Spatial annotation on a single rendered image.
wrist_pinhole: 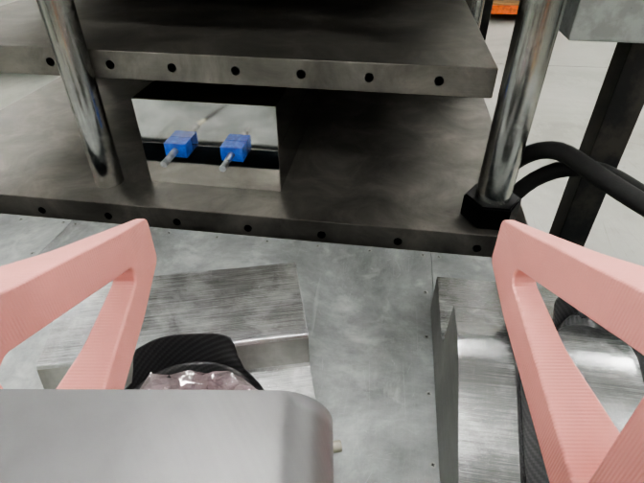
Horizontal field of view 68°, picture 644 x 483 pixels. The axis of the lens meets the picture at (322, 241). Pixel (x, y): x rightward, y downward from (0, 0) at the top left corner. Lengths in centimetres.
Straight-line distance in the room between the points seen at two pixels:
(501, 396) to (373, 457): 16
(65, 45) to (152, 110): 17
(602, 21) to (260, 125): 58
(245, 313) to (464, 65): 54
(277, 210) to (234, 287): 37
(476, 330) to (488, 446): 10
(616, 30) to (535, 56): 20
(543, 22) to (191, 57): 55
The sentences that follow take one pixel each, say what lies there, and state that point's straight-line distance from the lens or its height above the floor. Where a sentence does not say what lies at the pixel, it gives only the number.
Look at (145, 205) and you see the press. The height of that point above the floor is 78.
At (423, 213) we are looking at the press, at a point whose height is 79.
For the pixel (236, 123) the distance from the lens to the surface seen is 91.
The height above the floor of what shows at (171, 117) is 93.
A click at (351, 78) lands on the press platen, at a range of 85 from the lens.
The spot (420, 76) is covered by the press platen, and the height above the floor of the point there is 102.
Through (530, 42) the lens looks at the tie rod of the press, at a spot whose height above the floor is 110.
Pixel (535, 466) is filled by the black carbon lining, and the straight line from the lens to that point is 47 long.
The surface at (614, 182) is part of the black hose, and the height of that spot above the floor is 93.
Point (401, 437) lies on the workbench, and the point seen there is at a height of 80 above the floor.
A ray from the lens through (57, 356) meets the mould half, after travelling 54.
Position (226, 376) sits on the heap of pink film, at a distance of 49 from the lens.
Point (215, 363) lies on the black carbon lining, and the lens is 53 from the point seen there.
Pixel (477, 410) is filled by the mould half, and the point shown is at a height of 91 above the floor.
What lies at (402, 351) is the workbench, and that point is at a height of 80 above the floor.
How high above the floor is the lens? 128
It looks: 37 degrees down
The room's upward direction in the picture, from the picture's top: straight up
